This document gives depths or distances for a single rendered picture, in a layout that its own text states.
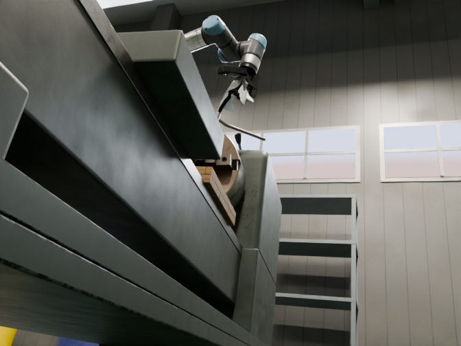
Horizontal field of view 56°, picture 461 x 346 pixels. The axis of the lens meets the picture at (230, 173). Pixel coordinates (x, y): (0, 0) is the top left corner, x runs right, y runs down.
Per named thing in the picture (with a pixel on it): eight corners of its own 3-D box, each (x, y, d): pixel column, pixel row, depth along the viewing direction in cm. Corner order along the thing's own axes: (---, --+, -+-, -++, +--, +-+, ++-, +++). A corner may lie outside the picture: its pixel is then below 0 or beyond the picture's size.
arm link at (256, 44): (253, 47, 177) (271, 44, 172) (245, 68, 173) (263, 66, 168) (244, 33, 171) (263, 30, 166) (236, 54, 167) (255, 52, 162)
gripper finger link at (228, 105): (227, 121, 165) (241, 101, 164) (215, 112, 163) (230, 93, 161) (224, 118, 168) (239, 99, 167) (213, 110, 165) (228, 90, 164)
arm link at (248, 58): (250, 51, 162) (237, 58, 169) (247, 60, 160) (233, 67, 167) (264, 62, 166) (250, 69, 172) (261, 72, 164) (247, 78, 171)
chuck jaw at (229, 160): (204, 163, 144) (239, 162, 142) (202, 177, 142) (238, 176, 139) (195, 147, 134) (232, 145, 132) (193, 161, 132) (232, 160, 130)
